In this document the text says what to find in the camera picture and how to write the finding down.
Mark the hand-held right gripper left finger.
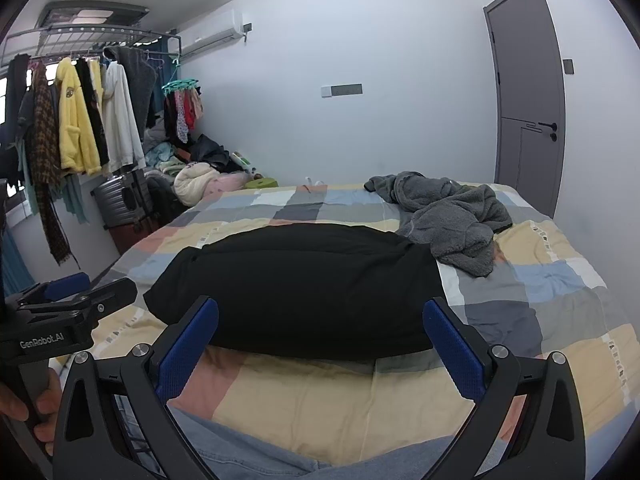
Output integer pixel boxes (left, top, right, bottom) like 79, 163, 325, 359
52, 296, 221, 480

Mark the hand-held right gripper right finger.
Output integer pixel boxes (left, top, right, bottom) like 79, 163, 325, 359
422, 296, 586, 480

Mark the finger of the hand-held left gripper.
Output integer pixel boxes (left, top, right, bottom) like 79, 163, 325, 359
5, 272, 92, 311
45, 277, 138, 328

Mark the pile of mixed clothes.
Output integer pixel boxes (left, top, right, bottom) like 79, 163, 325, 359
142, 120, 201, 181

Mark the grey metal clothes rack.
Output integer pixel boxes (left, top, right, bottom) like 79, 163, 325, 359
0, 22, 183, 91

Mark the person's left hand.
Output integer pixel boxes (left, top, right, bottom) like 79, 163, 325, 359
0, 367, 63, 456

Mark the pale teal hung cloth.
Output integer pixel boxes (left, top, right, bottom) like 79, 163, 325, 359
20, 140, 88, 226

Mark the grey ribbed suitcase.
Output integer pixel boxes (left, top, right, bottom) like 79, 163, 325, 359
91, 170, 151, 231

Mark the black backpack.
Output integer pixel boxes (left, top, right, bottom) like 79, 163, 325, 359
145, 172, 188, 223

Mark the checkered bed blanket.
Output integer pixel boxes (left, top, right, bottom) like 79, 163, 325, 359
50, 181, 638, 468

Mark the brown plaid coat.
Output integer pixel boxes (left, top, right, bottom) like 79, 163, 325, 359
22, 67, 73, 266

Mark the cream fluffy blanket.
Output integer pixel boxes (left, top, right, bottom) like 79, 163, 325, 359
172, 162, 226, 207

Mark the grey fleece garment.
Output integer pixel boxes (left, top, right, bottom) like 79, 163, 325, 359
363, 171, 514, 277

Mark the yellow fleece robe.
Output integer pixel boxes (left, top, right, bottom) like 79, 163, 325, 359
56, 57, 103, 177

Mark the pink garment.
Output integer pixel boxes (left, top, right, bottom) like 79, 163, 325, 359
212, 172, 251, 193

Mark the white hoodie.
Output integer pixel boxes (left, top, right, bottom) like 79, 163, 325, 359
100, 60, 147, 173

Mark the black jacket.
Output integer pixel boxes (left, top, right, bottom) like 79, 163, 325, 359
190, 133, 243, 173

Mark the black fluffy hung garment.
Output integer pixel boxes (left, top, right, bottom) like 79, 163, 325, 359
75, 57, 111, 168

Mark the dark hung jacket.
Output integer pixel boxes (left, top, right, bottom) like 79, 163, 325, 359
6, 54, 33, 181

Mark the teal clip hanger with laundry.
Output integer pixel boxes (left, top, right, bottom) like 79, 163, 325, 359
161, 79, 205, 143

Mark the grey knitted sweater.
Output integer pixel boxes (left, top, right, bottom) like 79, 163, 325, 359
102, 45, 158, 131

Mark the ceiling light fixture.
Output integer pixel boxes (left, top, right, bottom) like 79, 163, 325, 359
36, 2, 151, 28

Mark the grey door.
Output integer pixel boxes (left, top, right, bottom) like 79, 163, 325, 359
482, 0, 567, 219

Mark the white air conditioner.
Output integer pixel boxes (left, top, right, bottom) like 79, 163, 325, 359
176, 7, 251, 56

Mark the black door handle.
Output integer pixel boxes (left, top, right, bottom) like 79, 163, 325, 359
530, 120, 560, 142

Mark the grey wall panel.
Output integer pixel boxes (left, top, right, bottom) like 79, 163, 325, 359
321, 82, 363, 98

